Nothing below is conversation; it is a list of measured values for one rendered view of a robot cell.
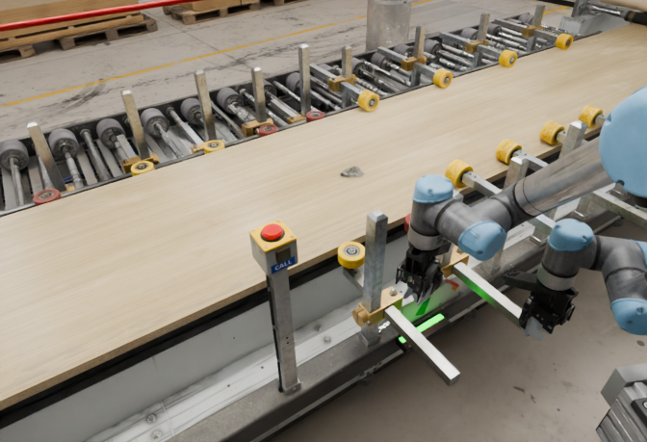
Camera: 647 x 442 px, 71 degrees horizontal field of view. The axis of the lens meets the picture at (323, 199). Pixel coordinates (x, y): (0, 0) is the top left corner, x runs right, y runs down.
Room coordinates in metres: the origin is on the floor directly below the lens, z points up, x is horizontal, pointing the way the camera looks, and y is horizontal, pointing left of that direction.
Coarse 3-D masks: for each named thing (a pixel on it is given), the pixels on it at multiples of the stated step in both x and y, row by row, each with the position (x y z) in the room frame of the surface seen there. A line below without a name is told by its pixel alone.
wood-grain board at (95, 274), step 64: (576, 64) 2.36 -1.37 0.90; (640, 64) 2.34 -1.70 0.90; (320, 128) 1.70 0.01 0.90; (384, 128) 1.69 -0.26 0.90; (448, 128) 1.67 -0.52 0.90; (512, 128) 1.66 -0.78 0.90; (128, 192) 1.27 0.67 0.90; (192, 192) 1.26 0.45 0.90; (256, 192) 1.25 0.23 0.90; (320, 192) 1.25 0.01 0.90; (384, 192) 1.24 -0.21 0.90; (0, 256) 0.96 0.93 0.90; (64, 256) 0.96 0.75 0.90; (128, 256) 0.95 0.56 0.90; (192, 256) 0.95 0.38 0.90; (320, 256) 0.94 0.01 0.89; (0, 320) 0.73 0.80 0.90; (64, 320) 0.73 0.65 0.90; (128, 320) 0.73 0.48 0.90; (192, 320) 0.74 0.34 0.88; (0, 384) 0.56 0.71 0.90
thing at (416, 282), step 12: (408, 240) 0.74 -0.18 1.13; (408, 252) 0.70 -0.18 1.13; (420, 252) 0.72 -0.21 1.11; (432, 252) 0.70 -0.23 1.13; (408, 264) 0.71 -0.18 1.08; (420, 264) 0.71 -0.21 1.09; (432, 264) 0.72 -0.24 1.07; (396, 276) 0.71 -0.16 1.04; (408, 276) 0.71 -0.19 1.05; (420, 276) 0.69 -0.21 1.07; (432, 276) 0.71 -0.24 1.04; (420, 288) 0.68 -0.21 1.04
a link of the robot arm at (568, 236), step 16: (560, 224) 0.72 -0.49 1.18; (576, 224) 0.72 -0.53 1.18; (560, 240) 0.69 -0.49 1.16; (576, 240) 0.68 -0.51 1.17; (592, 240) 0.69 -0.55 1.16; (544, 256) 0.72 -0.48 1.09; (560, 256) 0.68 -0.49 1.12; (576, 256) 0.67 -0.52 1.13; (592, 256) 0.67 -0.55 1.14; (560, 272) 0.68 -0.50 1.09; (576, 272) 0.68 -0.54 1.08
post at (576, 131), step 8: (568, 128) 1.20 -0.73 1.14; (576, 128) 1.18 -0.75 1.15; (584, 128) 1.19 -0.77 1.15; (568, 136) 1.20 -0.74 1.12; (576, 136) 1.18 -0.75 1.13; (568, 144) 1.19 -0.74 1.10; (576, 144) 1.18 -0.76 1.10; (560, 152) 1.20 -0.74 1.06; (568, 152) 1.18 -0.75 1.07; (552, 216) 1.18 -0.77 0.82; (536, 232) 1.19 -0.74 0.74
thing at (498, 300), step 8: (456, 264) 0.93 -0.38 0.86; (456, 272) 0.91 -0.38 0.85; (464, 272) 0.90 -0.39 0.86; (472, 272) 0.90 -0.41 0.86; (464, 280) 0.89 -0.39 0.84; (472, 280) 0.87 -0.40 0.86; (480, 280) 0.87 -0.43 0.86; (472, 288) 0.86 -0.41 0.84; (480, 288) 0.84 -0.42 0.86; (488, 288) 0.84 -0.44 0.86; (480, 296) 0.83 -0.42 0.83; (488, 296) 0.82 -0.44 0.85; (496, 296) 0.81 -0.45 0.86; (504, 296) 0.81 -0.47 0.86; (496, 304) 0.79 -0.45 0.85; (504, 304) 0.78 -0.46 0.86; (512, 304) 0.78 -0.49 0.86; (504, 312) 0.77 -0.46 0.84; (512, 312) 0.75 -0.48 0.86; (520, 312) 0.75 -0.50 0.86; (512, 320) 0.75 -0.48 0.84; (520, 328) 0.72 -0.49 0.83
